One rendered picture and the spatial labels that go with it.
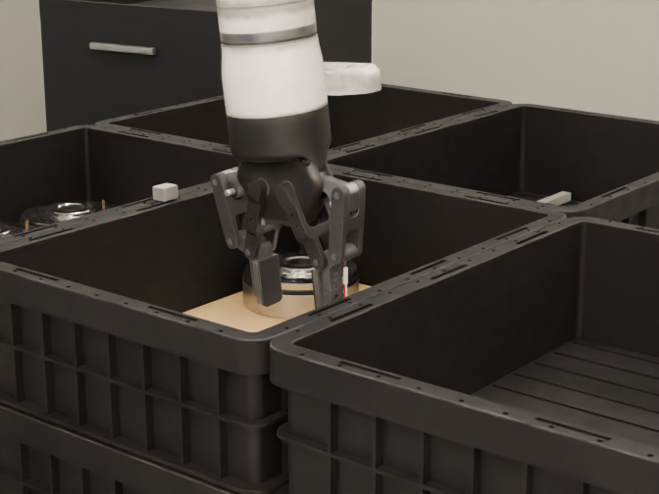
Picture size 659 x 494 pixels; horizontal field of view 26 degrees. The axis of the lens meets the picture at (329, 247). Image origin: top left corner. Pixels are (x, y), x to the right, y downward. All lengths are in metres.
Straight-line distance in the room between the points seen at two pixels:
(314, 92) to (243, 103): 0.05
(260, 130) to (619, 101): 3.63
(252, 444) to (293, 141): 0.22
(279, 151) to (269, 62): 0.06
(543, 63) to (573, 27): 0.15
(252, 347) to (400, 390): 0.12
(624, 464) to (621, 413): 0.31
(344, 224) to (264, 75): 0.12
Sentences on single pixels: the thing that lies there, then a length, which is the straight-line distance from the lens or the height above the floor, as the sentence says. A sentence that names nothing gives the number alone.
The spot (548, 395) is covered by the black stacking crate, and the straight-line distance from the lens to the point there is 1.09.
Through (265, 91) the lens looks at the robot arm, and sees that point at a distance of 1.01.
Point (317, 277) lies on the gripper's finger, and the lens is 1.05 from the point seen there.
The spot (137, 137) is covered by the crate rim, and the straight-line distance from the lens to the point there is 1.50.
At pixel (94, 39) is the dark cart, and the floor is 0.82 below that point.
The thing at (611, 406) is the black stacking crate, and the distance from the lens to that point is 1.08.
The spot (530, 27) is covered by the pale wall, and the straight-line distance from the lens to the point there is 4.69.
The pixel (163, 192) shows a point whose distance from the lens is 1.23.
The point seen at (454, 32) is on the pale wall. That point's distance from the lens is 4.80.
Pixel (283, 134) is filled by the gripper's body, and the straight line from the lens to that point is 1.02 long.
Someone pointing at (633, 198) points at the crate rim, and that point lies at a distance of 1.29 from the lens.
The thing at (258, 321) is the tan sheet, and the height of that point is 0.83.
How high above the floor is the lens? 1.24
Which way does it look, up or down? 16 degrees down
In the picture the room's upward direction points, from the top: straight up
